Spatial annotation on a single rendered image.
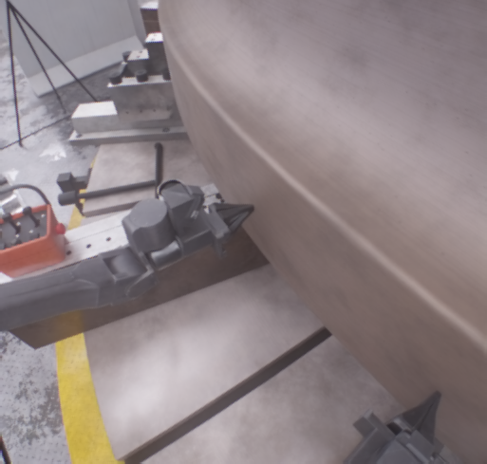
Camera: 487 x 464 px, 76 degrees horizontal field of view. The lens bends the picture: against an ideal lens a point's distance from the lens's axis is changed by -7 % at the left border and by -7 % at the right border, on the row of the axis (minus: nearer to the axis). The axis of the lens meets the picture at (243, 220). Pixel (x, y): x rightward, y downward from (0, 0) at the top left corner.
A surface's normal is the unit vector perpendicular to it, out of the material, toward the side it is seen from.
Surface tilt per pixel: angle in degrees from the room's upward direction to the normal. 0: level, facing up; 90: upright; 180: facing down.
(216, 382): 0
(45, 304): 88
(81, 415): 0
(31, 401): 0
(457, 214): 44
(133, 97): 90
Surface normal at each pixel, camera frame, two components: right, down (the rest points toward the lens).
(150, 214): -0.05, -0.64
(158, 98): 0.00, 0.76
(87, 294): 0.48, 0.54
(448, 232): -0.47, -0.30
